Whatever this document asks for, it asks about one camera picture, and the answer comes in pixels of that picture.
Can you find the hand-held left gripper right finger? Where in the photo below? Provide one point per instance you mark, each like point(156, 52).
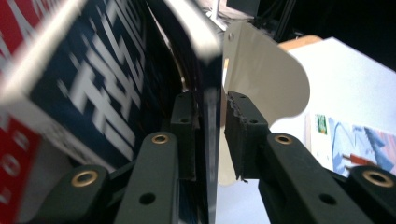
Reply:
point(246, 140)

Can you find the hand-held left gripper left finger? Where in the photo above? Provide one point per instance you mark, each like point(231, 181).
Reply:
point(183, 137)

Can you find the clear acrylic magazine rack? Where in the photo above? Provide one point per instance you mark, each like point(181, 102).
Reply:
point(264, 77)

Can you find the dark blue illustrated magazine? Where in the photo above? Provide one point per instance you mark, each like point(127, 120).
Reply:
point(102, 77)

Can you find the white magazine green title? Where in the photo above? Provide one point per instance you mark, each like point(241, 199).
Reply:
point(358, 143)

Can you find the grey portrait magazine red title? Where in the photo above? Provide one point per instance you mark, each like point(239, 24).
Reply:
point(15, 161)

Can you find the wooden table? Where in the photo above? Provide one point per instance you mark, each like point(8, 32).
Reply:
point(299, 42)

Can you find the black metal stand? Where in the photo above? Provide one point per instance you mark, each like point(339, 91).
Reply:
point(280, 15)

